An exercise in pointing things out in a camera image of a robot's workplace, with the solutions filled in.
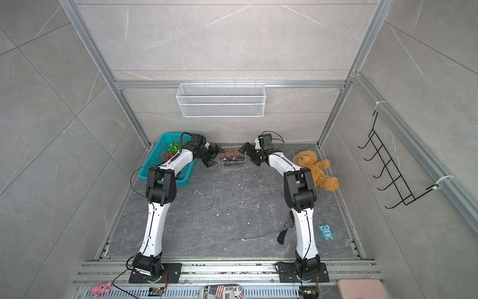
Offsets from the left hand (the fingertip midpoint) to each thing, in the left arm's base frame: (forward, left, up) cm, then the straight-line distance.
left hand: (224, 152), depth 106 cm
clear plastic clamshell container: (-3, -4, 0) cm, 6 cm away
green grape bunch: (+7, +31, -1) cm, 32 cm away
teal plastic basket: (-20, +19, +4) cm, 28 cm away
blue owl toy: (-45, -48, -7) cm, 66 cm away
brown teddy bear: (-8, -47, +2) cm, 47 cm away
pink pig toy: (-63, +46, -4) cm, 78 cm away
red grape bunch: (0, +35, -2) cm, 35 cm away
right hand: (-3, -12, +3) cm, 13 cm away
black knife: (-46, -27, -8) cm, 54 cm away
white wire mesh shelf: (+19, +1, +22) cm, 29 cm away
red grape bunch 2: (+3, -4, -3) cm, 6 cm away
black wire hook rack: (-45, -61, +27) cm, 81 cm away
